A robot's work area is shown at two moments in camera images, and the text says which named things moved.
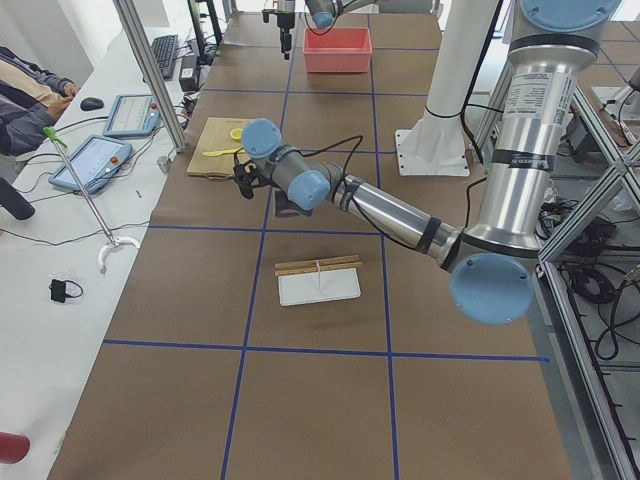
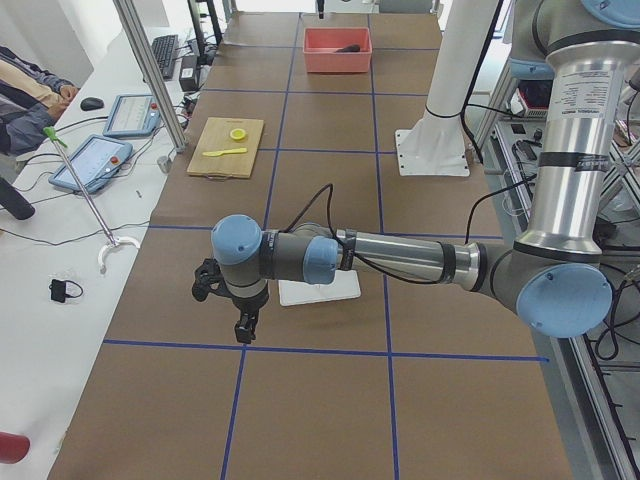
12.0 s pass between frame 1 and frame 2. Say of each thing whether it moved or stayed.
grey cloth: moved
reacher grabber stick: stayed
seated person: stayed
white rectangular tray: stayed
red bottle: stayed
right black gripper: moved
